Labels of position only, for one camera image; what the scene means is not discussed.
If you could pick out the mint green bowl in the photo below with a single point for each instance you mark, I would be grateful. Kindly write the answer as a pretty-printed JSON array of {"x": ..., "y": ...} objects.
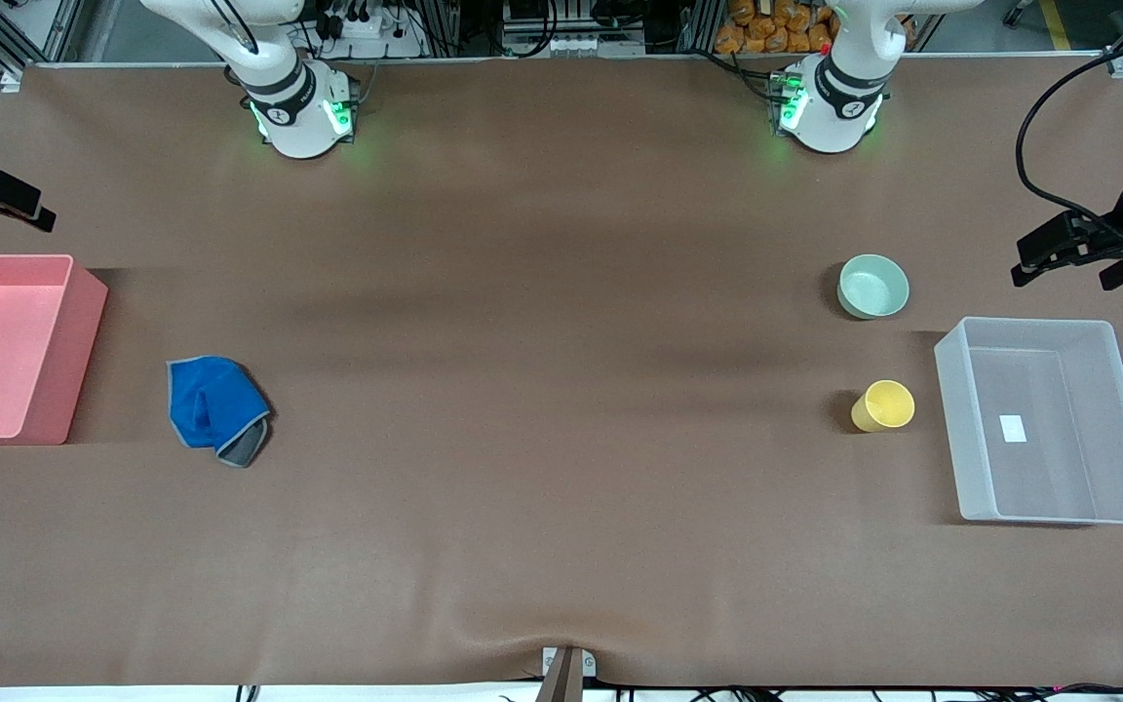
[{"x": 873, "y": 288}]

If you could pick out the yellow plastic cup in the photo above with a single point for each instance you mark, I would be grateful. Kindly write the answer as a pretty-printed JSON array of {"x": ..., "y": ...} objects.
[{"x": 883, "y": 408}]

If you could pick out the blue cloth with grey underside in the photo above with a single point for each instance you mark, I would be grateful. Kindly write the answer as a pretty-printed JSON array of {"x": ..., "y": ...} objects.
[{"x": 203, "y": 405}]

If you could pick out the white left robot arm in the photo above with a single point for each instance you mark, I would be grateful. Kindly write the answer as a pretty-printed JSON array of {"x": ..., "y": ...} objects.
[{"x": 839, "y": 107}]

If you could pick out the pink plastic bin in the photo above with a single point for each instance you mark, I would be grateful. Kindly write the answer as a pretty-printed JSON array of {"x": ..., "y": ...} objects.
[{"x": 6, "y": 351}]

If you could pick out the clear plastic bin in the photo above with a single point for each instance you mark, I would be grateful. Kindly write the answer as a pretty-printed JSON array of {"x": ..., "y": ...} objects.
[{"x": 1049, "y": 429}]

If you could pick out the white label sticker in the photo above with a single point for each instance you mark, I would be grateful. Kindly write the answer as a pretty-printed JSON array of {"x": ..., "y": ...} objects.
[{"x": 1013, "y": 429}]

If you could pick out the bag of orange items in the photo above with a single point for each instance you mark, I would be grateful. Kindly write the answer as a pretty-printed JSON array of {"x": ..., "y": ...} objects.
[{"x": 776, "y": 27}]

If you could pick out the white power strip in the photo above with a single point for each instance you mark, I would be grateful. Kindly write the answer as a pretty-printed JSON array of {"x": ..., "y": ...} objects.
[{"x": 367, "y": 26}]

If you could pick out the camera mounting bracket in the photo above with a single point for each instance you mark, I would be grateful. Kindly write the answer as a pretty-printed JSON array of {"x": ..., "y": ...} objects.
[{"x": 566, "y": 673}]

